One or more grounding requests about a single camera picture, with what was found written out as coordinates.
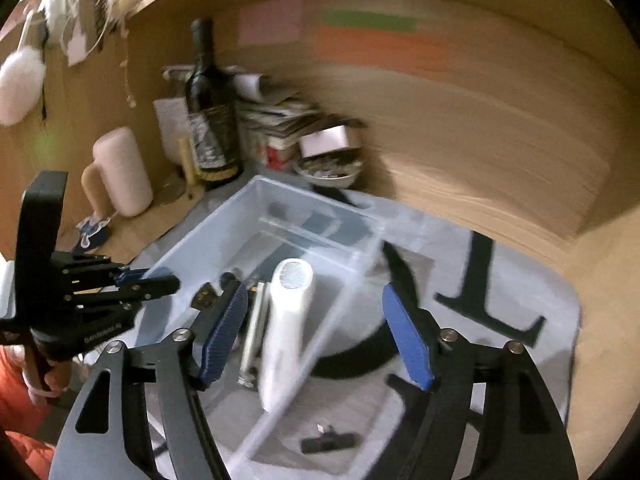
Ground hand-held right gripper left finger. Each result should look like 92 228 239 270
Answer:
49 280 251 480

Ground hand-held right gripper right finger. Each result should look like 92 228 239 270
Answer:
380 282 581 480

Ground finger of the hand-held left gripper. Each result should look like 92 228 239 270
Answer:
65 274 181 317
60 252 153 289

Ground dark speckled stone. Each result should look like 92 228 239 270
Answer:
192 272 236 312

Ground white handheld massager device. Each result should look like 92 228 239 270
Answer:
257 257 315 413

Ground clear plastic storage box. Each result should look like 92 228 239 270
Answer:
131 175 388 480

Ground person's left hand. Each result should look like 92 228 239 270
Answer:
22 342 74 407

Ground silver metal tube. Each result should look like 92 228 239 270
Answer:
239 282 268 387

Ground cartoon printed card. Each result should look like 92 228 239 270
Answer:
70 215 114 256

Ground grey felt mat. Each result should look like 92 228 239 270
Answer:
132 170 583 480

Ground yellow tube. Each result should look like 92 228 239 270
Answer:
177 137 199 187

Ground small black device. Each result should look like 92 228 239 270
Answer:
300 424 362 455

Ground white fluffy brush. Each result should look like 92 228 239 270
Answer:
0 10 47 127

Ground handwritten paper note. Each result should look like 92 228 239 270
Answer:
152 97 189 161

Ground red small box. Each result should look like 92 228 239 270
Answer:
265 142 297 171

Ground dark wine bottle elephant label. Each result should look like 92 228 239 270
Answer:
185 17 244 187

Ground bowl of polished stones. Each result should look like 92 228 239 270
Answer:
294 152 364 189

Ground stack of magazines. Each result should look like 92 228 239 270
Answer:
235 92 321 142

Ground orange clothing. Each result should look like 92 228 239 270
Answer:
0 345 57 480

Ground white blank card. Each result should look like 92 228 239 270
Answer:
299 127 352 159

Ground pinned paper cards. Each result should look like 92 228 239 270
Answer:
42 0 132 67

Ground pink sticky note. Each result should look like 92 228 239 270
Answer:
239 0 304 45

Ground orange sticky note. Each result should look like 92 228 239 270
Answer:
316 27 451 74

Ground green sticky note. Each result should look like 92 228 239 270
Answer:
322 9 419 32

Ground pale pink handled container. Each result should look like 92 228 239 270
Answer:
81 126 153 219

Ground white wall cable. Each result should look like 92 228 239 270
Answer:
120 57 139 109

